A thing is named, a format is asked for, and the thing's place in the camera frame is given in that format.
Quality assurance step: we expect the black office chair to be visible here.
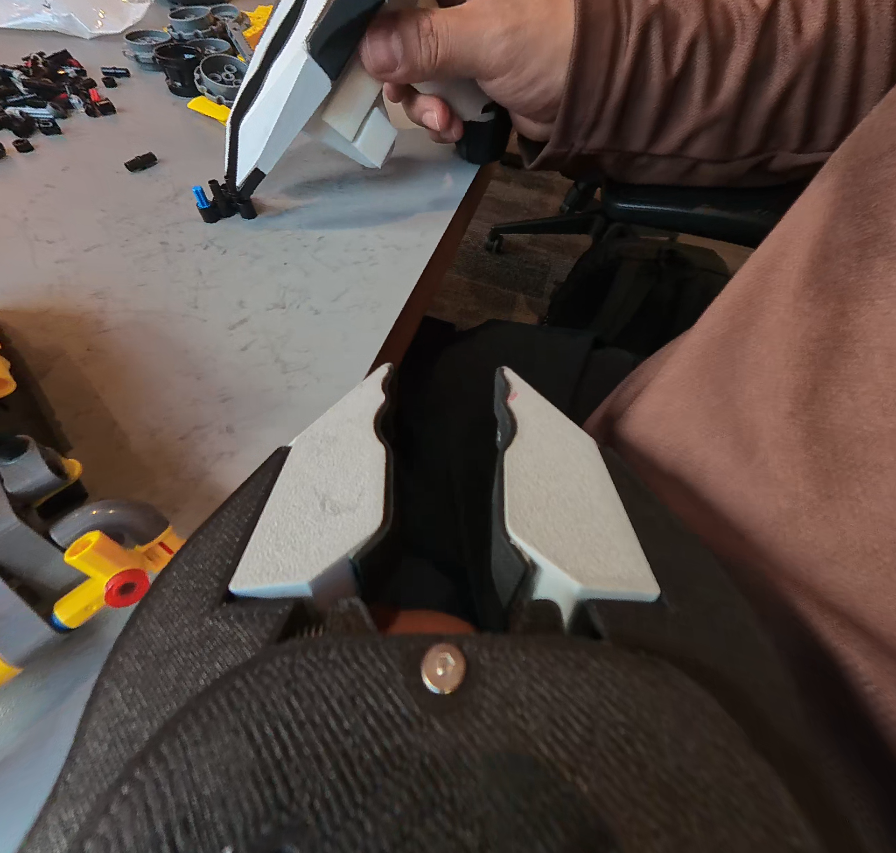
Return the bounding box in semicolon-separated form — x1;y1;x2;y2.
483;168;810;325

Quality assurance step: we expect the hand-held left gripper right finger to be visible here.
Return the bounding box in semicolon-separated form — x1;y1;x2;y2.
490;368;662;627

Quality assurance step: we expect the person's right forearm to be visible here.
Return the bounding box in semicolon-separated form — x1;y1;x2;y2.
525;0;896;189

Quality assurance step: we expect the black multi-hole connector piece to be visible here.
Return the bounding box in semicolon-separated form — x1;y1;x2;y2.
210;177;261;224

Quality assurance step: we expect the black wheel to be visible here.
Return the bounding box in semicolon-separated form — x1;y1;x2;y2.
152;42;204;98

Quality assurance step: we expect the pile of small building parts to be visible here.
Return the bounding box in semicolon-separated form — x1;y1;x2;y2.
0;49;131;157

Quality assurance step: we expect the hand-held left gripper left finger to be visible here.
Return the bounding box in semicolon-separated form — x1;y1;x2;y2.
229;364;396;602

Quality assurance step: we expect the yellow toy vehicle model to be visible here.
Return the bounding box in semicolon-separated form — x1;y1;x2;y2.
0;350;187;689

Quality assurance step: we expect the person's right hand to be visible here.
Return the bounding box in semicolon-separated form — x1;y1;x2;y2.
357;0;578;147

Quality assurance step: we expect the group of grey toothed wheels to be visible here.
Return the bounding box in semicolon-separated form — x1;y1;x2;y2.
124;4;256;108

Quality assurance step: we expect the pile of yellow beams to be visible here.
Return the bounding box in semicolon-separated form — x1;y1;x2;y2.
241;4;275;50

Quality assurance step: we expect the grey desk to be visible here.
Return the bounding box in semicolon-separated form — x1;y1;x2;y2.
0;0;491;853

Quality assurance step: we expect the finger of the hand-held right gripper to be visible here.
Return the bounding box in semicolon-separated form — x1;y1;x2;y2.
306;0;421;81
224;0;344;196

